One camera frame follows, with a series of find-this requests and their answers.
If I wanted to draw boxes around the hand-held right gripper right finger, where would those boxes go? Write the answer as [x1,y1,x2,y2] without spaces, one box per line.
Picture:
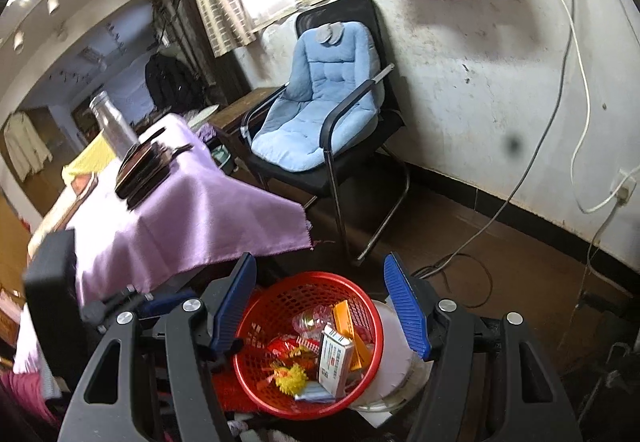
[382,252,583,442]

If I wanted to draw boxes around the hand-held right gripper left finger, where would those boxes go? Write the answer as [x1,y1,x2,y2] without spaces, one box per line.
[57,252,258,442]

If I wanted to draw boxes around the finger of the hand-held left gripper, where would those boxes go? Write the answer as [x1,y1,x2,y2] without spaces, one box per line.
[142,289,198,317]

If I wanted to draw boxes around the red plastic basket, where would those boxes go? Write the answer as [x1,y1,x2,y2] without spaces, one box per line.
[232,271,385,419]

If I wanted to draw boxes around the orange box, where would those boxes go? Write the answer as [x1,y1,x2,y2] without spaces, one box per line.
[332,300,371,373]

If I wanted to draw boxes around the red snack bag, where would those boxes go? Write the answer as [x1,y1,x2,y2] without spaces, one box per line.
[265,337,321,365]

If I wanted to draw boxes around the clear plastic cup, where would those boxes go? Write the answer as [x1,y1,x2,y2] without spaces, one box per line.
[291,306,336,338]

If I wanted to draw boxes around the small white box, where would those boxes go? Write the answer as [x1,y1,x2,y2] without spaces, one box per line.
[316,324,357,399]

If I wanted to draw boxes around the yellow spiky ball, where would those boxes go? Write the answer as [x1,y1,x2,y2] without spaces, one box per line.
[272,364,307,395]

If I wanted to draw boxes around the blue face mask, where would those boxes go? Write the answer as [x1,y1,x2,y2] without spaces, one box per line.
[294,384,333,404]

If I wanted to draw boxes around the person's left forearm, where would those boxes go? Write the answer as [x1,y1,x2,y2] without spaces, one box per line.
[0,367,61,428]

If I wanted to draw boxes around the white plastic bucket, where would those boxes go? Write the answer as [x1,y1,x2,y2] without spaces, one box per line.
[345,299,433,428]

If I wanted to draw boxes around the purple printed sheet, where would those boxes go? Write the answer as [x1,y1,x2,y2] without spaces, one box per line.
[12,112,315,375]

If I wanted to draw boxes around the brown gold pillow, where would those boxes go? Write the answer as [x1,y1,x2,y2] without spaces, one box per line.
[30,172,101,243]

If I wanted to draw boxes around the yellow towel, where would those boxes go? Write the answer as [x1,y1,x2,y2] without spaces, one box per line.
[61,137,118,180]

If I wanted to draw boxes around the beige hanging shirt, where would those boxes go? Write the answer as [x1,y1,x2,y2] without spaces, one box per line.
[2,112,53,183]

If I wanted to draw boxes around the black office chair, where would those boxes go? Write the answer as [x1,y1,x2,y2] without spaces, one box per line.
[240,0,412,267]

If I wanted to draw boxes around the patterned steel bottle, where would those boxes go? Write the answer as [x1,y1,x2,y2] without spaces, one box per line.
[89,90,141,163]

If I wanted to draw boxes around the white plate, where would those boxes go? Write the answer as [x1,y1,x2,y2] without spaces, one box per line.
[186,104,221,127]

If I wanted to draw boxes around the wooden side desk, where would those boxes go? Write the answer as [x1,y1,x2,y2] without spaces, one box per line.
[207,86,281,157]

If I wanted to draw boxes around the black jacket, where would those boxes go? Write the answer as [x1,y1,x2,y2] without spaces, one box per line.
[145,52,201,110]

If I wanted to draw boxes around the black floor cable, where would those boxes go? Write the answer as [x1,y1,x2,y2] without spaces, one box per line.
[415,252,496,307]

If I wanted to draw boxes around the grey power cable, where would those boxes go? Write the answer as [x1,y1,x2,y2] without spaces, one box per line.
[410,0,576,283]

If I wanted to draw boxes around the white power cable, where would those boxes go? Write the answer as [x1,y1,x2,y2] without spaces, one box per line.
[525,0,636,215]

